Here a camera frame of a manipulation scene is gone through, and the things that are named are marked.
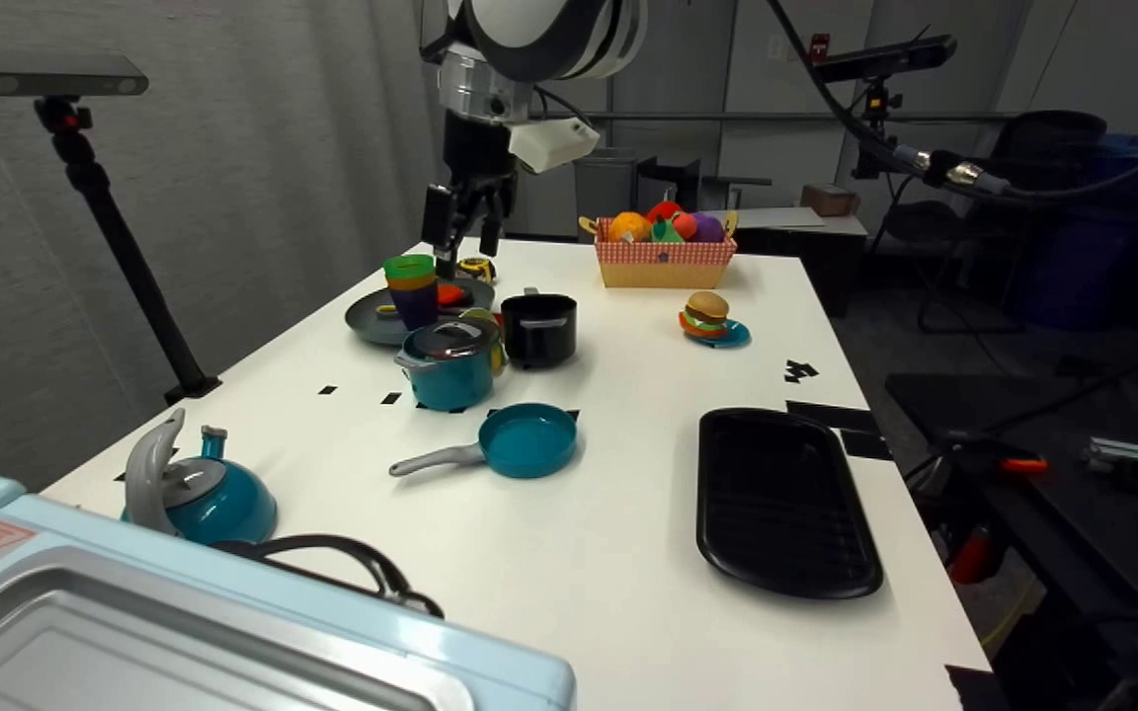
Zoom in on blue pot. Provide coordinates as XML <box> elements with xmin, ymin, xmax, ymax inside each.
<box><xmin>397</xmin><ymin>348</ymin><xmax>493</xmax><ymax>410</ymax></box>

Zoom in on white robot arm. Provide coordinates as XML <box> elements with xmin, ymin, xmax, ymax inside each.
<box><xmin>423</xmin><ymin>0</ymin><xmax>647</xmax><ymax>278</ymax></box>

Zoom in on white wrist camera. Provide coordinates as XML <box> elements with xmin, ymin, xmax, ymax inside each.
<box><xmin>511</xmin><ymin>119</ymin><xmax>602</xmax><ymax>174</ymax></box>

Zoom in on grey round tray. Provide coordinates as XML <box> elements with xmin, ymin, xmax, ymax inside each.
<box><xmin>345</xmin><ymin>278</ymin><xmax>493</xmax><ymax>348</ymax></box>

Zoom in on small blue frying pan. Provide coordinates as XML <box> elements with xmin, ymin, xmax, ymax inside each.
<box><xmin>386</xmin><ymin>403</ymin><xmax>576</xmax><ymax>480</ymax></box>

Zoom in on blue toy kettle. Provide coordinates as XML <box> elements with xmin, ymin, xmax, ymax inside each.
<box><xmin>123</xmin><ymin>410</ymin><xmax>276</xmax><ymax>544</ymax></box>

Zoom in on black saucepan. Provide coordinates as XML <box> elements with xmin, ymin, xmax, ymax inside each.
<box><xmin>503</xmin><ymin>291</ymin><xmax>576</xmax><ymax>372</ymax></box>

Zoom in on toy hamburger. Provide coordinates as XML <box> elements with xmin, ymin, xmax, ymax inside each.
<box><xmin>679</xmin><ymin>291</ymin><xmax>733</xmax><ymax>345</ymax></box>

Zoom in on light blue toaster oven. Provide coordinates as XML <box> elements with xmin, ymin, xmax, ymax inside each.
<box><xmin>0</xmin><ymin>480</ymin><xmax>576</xmax><ymax>711</ymax></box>

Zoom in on camera on black tripod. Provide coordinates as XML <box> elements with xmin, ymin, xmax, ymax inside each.
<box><xmin>0</xmin><ymin>52</ymin><xmax>216</xmax><ymax>403</ymax></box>

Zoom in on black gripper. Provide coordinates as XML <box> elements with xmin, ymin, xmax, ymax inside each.
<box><xmin>419</xmin><ymin>116</ymin><xmax>515</xmax><ymax>278</ymax></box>

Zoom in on stacked coloured cups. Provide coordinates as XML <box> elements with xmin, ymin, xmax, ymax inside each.
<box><xmin>385</xmin><ymin>254</ymin><xmax>438</xmax><ymax>328</ymax></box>

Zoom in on pink basket of toy fruit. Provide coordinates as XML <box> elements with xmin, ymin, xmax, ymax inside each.
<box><xmin>576</xmin><ymin>202</ymin><xmax>737</xmax><ymax>287</ymax></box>

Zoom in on black baking tray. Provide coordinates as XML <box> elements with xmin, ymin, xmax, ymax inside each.
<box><xmin>694</xmin><ymin>407</ymin><xmax>880</xmax><ymax>601</ymax></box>

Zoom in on black power cable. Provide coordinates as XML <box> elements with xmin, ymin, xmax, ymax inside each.
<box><xmin>216</xmin><ymin>528</ymin><xmax>447</xmax><ymax>619</ymax></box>

